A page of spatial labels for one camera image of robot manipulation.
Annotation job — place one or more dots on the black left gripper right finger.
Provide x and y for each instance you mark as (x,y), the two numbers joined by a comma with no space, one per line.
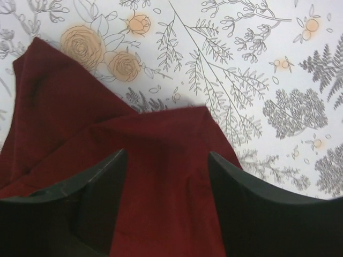
(259,219)

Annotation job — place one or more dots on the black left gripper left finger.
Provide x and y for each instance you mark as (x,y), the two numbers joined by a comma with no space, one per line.
(74,217)

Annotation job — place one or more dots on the dark red t shirt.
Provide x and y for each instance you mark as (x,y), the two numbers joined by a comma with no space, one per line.
(65,121)

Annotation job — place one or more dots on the floral table mat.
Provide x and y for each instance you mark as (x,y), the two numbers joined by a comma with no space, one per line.
(270,72)

